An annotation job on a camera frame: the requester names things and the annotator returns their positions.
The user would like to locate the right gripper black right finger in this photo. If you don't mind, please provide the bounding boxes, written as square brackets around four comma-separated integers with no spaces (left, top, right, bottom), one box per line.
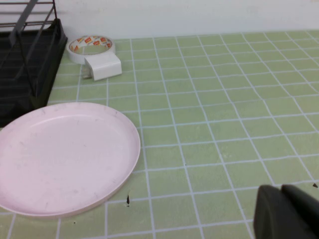
[281,184,319,239]

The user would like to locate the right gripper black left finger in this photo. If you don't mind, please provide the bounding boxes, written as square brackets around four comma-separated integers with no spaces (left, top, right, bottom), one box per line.
[253,184,315,239]

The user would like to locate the pink round plate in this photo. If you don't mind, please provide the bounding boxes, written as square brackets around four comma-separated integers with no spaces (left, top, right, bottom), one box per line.
[0,102,142,218]

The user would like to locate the green checked tablecloth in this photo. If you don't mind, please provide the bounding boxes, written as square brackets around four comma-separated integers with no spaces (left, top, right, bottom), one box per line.
[0,29,319,239]

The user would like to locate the white power adapter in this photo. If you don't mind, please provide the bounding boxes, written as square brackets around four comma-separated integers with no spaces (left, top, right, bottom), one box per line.
[83,53,123,82]

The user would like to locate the white tape roll orange print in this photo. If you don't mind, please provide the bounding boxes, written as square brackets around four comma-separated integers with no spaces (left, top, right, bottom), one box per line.
[66,35,117,65]

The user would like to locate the black drip tray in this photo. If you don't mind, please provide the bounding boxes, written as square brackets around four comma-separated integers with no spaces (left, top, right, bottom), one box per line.
[0,18,68,127]

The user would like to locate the black wire dish rack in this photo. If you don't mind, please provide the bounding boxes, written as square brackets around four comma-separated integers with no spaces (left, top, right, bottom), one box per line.
[0,0,57,98]

